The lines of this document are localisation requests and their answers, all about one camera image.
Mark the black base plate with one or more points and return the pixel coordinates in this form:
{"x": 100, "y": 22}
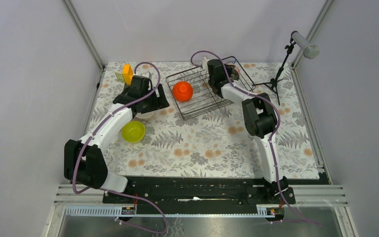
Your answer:
{"x": 206, "y": 195}

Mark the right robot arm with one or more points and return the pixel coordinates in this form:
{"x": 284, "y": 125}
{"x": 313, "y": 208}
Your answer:
{"x": 259, "y": 116}

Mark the orange plastic bowl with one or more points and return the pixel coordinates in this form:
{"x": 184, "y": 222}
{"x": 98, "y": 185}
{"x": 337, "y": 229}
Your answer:
{"x": 182, "y": 91}

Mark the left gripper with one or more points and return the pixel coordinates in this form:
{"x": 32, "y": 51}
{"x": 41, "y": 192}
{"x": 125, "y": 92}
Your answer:
{"x": 160, "y": 102}

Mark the orange plastic block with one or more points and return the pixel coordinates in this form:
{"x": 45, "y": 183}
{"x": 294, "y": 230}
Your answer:
{"x": 127, "y": 74}

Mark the beige ceramic bowl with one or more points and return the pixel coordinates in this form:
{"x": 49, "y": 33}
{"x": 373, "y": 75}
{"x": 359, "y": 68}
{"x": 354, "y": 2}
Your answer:
{"x": 145, "y": 115}

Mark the green mesh piece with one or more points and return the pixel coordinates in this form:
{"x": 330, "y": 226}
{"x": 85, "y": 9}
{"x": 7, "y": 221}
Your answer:
{"x": 119, "y": 77}

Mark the floral tablecloth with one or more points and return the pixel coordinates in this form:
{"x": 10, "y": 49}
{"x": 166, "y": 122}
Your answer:
{"x": 215, "y": 144}

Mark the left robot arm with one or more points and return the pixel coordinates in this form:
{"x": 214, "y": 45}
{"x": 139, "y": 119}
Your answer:
{"x": 84, "y": 162}

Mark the wire dish rack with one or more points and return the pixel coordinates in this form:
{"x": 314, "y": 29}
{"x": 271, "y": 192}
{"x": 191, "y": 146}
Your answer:
{"x": 203, "y": 99}

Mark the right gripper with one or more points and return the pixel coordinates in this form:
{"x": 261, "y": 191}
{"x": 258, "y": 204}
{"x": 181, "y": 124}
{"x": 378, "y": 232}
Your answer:
{"x": 229, "y": 70}

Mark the yellow plastic bowl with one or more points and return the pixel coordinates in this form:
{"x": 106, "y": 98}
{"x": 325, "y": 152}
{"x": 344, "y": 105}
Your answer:
{"x": 133, "y": 132}

